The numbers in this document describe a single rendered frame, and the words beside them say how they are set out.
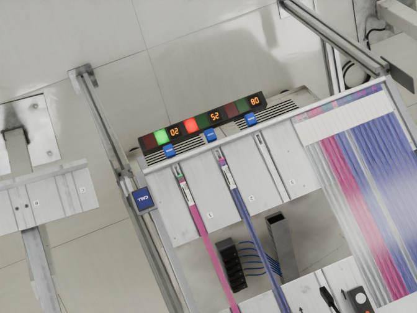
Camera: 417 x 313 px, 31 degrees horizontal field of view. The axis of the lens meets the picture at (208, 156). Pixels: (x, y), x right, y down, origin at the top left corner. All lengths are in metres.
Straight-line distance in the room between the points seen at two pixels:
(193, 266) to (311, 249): 0.37
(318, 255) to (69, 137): 0.92
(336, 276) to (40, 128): 1.15
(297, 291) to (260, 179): 0.28
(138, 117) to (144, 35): 0.29
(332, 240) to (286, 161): 0.50
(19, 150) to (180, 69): 0.61
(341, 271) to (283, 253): 0.38
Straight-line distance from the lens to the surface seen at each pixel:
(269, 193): 1.82
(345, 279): 1.82
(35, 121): 2.49
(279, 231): 2.12
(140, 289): 2.95
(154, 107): 2.56
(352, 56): 2.17
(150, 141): 1.85
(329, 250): 2.30
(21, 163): 2.28
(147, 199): 1.76
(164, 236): 1.78
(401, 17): 2.61
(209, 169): 1.82
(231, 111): 1.88
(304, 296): 1.80
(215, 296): 2.24
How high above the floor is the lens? 2.25
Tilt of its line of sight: 56 degrees down
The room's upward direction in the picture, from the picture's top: 146 degrees clockwise
